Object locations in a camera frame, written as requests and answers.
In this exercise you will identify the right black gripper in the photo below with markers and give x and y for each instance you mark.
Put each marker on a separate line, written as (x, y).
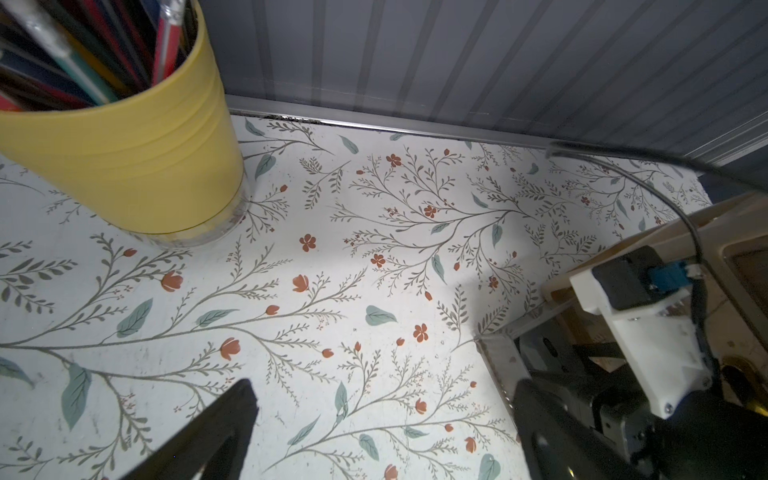
(610, 404)

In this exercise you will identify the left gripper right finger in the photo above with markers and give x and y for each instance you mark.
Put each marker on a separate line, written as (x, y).
(556, 445)

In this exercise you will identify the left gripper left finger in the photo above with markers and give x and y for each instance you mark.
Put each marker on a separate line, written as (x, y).
(212, 446)

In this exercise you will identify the beige drawer organizer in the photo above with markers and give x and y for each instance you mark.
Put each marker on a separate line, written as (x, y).
(734, 268)

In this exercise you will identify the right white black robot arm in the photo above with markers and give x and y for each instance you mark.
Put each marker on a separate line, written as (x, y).
(709, 436)

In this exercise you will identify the bottom drawer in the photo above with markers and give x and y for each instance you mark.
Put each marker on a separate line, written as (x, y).
(504, 360)

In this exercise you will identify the yellow pen cup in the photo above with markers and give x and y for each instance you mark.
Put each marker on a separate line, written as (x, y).
(164, 164)

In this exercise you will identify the bundle of pens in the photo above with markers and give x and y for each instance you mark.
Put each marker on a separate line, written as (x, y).
(70, 55)

